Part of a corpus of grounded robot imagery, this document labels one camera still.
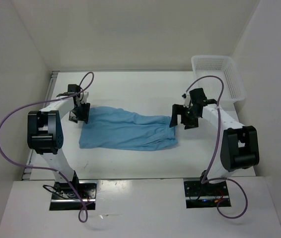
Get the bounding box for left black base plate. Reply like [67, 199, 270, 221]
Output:
[43, 180, 98, 211]

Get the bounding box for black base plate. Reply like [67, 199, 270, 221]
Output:
[43, 180, 98, 211]
[183, 178, 231, 209]

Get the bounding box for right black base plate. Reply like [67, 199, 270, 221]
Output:
[183, 178, 231, 209]

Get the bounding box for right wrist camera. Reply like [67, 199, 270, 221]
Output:
[182, 93, 191, 108]

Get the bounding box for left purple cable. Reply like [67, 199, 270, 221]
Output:
[0, 71, 94, 223]

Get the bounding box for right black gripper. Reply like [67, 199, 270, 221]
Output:
[169, 104, 200, 129]

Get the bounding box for aluminium table edge rail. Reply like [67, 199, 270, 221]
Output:
[21, 71, 59, 181]

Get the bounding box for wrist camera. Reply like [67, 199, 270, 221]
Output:
[182, 93, 191, 108]
[79, 91, 89, 104]

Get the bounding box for white plastic basket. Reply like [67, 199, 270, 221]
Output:
[191, 55, 246, 106]

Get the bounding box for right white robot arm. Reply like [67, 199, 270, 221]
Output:
[169, 88, 260, 195]

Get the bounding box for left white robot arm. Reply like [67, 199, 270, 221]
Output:
[27, 84, 90, 198]

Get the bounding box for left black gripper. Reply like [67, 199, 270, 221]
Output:
[68, 101, 90, 123]

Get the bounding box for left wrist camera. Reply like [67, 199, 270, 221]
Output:
[79, 91, 89, 104]

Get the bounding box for light blue shorts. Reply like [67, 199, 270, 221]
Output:
[79, 106, 178, 151]

